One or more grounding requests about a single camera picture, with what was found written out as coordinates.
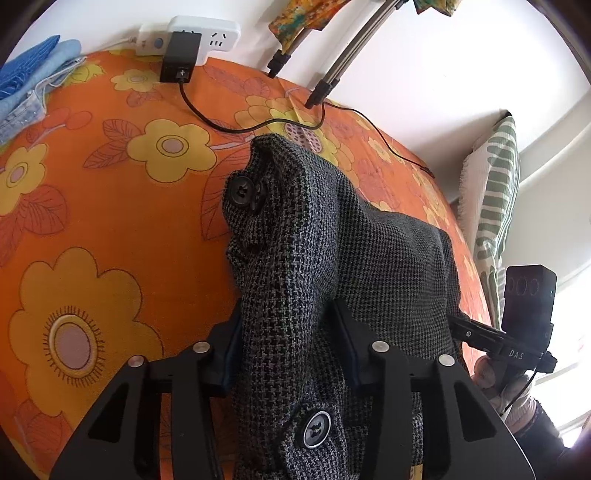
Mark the white power strip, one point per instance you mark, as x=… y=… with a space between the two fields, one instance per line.
x=221 y=34

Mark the folded blue cloth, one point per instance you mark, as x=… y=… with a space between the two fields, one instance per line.
x=23 y=69

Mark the grey houndstooth short pants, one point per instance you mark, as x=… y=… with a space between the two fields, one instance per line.
x=300 y=258

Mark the orange floral tablecloth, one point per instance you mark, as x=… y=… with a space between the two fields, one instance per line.
x=115 y=194

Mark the orange patterned scarf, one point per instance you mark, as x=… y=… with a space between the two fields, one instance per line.
x=295 y=23

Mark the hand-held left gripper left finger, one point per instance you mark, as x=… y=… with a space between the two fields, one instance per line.
x=222 y=364

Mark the green white striped cushion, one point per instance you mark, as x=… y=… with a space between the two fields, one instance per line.
x=494 y=184

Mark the folded light blue jeans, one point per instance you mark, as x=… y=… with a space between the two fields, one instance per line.
x=27 y=115

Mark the black power adapter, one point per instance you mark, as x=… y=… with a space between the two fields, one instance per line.
x=180 y=55

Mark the person's right hand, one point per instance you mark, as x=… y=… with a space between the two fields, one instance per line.
x=508 y=392

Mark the person's right forearm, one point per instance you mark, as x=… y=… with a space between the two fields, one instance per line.
x=538 y=429

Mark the metal tripod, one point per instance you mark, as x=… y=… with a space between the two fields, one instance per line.
x=339 y=64

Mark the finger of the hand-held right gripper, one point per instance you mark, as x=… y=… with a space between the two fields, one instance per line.
x=475 y=333

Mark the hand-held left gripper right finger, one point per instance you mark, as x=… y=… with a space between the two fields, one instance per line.
x=355 y=360

